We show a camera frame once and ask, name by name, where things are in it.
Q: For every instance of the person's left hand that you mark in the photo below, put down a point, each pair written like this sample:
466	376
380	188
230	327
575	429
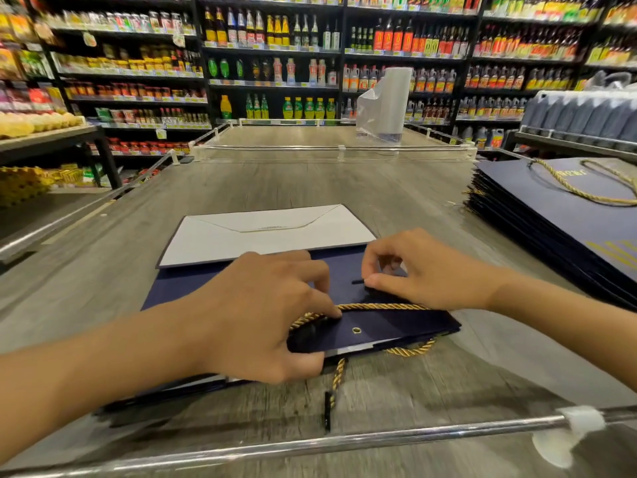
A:
249	318

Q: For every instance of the person's right hand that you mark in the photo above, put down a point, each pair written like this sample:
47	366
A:
438	273

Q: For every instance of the person's left thumb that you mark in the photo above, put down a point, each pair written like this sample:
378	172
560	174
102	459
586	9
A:
306	360

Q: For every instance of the person's right thumb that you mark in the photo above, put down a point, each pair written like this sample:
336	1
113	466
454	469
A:
393	284

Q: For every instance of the person's left middle finger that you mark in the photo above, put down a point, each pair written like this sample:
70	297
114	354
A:
308	276

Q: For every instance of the navy paper gift bag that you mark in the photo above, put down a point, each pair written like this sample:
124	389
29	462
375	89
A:
259	233

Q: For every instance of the person's right forearm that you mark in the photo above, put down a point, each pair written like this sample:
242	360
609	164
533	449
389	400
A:
567	323

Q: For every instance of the person's left forearm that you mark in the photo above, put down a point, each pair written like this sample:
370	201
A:
89	368

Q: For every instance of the clear acrylic divider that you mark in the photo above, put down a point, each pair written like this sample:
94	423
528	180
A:
328	151

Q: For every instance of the row of green yellow bottles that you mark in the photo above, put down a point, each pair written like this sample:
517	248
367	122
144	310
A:
298	109

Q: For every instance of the group of white jugs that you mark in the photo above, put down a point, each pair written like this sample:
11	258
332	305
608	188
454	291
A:
480	138

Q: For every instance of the roll of clear plastic bags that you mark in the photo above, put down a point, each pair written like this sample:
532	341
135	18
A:
393	104

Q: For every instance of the stack of navy paper bags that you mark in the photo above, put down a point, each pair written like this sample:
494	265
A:
562	218

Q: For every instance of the row of dark sauce bottles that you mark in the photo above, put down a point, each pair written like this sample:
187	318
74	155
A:
492	109

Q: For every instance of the row of mixed vinegar bottles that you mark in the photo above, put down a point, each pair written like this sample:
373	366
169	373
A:
278	72

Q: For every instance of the row of red sauce packets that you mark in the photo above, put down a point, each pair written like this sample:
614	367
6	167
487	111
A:
144	146

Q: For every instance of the grey display shelf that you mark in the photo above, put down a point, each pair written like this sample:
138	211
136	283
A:
562	143

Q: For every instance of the row of small condiment bottles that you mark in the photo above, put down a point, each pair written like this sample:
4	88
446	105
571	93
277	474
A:
154	116

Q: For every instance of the black shelving unit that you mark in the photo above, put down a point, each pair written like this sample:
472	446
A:
343	54

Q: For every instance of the row of orange cap bottles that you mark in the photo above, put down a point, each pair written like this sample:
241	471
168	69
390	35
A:
517	79

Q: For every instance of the row of red label bottles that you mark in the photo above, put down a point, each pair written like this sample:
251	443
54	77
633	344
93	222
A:
398	39

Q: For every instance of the row of tall oil bottles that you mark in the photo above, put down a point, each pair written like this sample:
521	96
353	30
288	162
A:
259	29

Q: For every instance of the row of dark grey jugs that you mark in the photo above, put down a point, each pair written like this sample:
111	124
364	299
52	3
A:
582	116

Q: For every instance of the row of red sauce jars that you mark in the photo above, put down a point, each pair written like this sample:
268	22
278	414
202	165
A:
134	91

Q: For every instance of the row of dark soy bottles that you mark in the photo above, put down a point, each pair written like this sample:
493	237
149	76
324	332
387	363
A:
527	44

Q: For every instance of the row of yellow sauce jars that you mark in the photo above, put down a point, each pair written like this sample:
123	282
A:
134	62

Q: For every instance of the crumpled clear plastic bag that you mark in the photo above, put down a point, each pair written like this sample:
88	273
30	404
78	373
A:
609	80

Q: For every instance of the stack of yellow trays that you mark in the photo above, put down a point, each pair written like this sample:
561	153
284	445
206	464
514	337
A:
22	186

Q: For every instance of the pile of yellow packets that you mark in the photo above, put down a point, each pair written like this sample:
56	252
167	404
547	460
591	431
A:
35	123

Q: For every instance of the row of glass jars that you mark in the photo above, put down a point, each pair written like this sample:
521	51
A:
124	22

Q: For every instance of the rack of colourful snack packets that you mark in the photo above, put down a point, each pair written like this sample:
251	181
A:
25	59

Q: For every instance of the chrome table rail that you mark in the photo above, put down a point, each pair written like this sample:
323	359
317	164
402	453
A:
298	445

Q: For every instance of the white rail clip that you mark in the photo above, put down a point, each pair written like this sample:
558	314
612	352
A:
572	428

